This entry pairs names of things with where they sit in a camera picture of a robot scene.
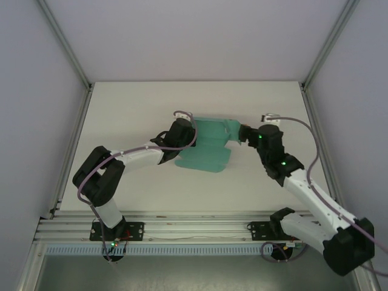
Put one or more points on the green paper box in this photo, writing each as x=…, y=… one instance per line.
x=209, y=151

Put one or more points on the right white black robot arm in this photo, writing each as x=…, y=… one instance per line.
x=315, y=200

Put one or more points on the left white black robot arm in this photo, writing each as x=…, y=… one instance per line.
x=100, y=175

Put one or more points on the small connector board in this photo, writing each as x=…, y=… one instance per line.
x=291, y=245

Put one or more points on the small green LED board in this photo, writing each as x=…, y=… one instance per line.
x=114, y=243

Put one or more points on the grey metal panel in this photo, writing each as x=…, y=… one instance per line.
x=197, y=276

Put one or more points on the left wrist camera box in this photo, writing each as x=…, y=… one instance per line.
x=183, y=115

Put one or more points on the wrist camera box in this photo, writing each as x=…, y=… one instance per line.
x=183, y=115
x=269, y=118

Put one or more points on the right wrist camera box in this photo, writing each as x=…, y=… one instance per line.
x=269, y=118

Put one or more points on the aluminium table side rail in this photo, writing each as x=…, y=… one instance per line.
x=315, y=127
x=74, y=142

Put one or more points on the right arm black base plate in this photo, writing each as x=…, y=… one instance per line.
x=257, y=230

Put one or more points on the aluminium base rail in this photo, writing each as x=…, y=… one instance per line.
x=194, y=227

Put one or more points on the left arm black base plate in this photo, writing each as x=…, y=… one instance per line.
x=136, y=230

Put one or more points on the aluminium frame corner post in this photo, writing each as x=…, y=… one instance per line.
x=65, y=45
x=329, y=42

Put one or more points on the aluminium front frame post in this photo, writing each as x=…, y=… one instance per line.
x=368, y=282
x=30, y=269

